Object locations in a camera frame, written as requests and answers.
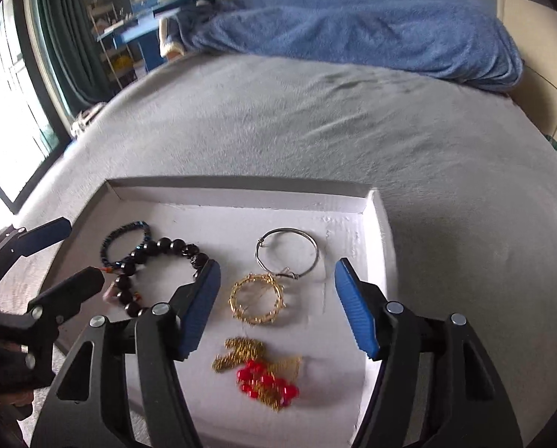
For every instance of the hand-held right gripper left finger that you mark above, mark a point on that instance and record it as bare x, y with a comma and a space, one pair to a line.
199, 308

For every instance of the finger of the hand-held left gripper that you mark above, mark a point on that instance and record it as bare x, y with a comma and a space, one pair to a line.
47, 235
80, 284

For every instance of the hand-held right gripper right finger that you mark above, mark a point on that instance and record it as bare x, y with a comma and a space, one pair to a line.
357, 308

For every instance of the grey cardboard box tray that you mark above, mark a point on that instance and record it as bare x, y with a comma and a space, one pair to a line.
343, 242

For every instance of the silver bangle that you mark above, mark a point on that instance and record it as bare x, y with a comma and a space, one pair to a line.
316, 254

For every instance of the person's left hand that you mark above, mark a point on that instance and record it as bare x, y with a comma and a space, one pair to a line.
12, 399

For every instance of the white sneakers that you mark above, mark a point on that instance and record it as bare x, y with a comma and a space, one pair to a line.
85, 119

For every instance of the window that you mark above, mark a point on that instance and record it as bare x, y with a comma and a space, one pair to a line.
8, 102

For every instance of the yellow toy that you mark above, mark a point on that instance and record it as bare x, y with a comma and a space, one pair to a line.
119, 60

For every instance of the white trolley rack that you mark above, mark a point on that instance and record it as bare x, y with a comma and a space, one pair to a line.
108, 42

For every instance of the teal curtain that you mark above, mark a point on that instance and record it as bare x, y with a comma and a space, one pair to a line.
73, 32

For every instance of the blue desk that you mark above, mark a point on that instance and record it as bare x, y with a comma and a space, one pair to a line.
143, 32

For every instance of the white slipper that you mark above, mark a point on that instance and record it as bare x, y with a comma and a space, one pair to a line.
171, 37

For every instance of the blue blanket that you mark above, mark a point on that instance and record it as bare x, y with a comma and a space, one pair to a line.
353, 32

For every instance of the beige wardrobe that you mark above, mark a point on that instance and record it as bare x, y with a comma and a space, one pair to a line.
539, 32

